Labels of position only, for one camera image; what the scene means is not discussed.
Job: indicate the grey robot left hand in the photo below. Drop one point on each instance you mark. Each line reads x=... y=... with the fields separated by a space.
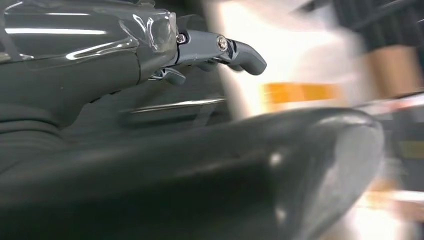
x=82 y=49

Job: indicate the black object with chrome bar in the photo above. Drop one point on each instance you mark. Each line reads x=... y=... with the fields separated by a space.
x=159 y=112

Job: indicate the person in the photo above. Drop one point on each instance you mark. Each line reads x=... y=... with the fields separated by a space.
x=381 y=23

